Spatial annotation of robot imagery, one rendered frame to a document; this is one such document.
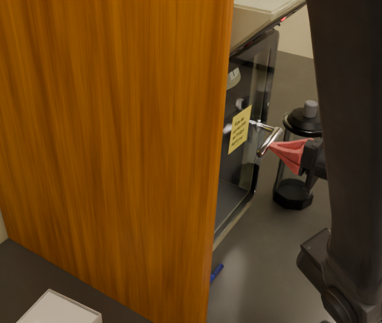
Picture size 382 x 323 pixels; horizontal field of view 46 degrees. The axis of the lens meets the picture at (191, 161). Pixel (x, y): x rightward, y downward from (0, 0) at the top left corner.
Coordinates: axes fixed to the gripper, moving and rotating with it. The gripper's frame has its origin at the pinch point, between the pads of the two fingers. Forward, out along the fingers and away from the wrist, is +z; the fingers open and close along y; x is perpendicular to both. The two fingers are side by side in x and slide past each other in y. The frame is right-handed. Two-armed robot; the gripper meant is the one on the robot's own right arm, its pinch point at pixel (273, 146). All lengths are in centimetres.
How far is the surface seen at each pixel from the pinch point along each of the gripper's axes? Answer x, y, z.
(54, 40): 28.8, 24.3, 22.9
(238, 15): 20.8, 30.0, -0.3
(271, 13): 20.4, 30.8, -4.3
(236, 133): 4.5, 3.1, 5.8
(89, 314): 36.4, -21.7, 16.4
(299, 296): 8.6, -26.1, -12.9
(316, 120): -18.3, -2.3, -2.7
